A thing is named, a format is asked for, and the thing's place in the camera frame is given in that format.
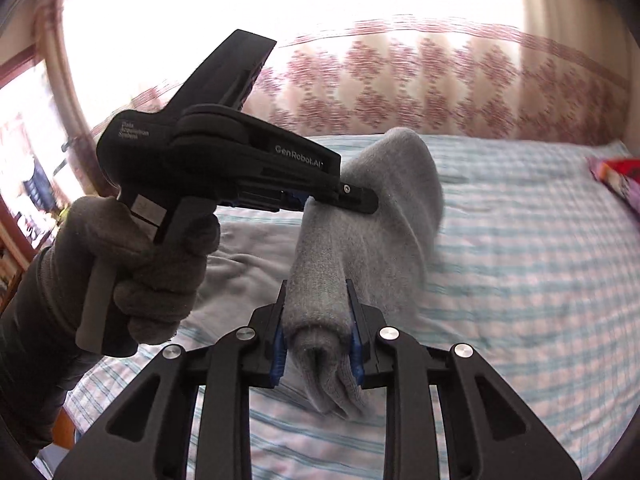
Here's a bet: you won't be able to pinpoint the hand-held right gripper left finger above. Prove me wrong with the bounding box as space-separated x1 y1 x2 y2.
52 280 288 480

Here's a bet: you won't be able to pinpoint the person's left forearm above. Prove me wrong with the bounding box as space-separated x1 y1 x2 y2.
0 247 101 461

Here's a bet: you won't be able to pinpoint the wooden bed frame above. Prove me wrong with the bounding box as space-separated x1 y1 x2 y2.
40 400 79 450

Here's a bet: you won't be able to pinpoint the pale grey cloth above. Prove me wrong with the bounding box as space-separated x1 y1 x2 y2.
177 207 306 341

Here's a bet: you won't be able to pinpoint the colourful printed blanket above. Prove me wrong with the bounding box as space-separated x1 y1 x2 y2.
585 155 640 206

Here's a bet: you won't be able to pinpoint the patterned curtain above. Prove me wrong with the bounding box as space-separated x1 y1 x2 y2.
65 0 631 148

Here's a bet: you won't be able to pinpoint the person's left hand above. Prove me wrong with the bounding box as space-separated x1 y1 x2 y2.
52 195 222 346

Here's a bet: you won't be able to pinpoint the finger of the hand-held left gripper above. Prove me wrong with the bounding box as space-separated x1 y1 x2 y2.
240 180 379 216

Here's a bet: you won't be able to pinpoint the grey pants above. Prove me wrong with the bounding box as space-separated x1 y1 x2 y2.
282 127 446 421

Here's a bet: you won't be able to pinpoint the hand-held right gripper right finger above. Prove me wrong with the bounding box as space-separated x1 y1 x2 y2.
346 279 583 480

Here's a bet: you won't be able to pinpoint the plaid bed sheet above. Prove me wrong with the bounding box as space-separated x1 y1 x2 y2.
37 132 640 480

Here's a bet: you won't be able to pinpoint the wooden bookshelf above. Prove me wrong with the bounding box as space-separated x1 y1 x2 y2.
0 60 68 301

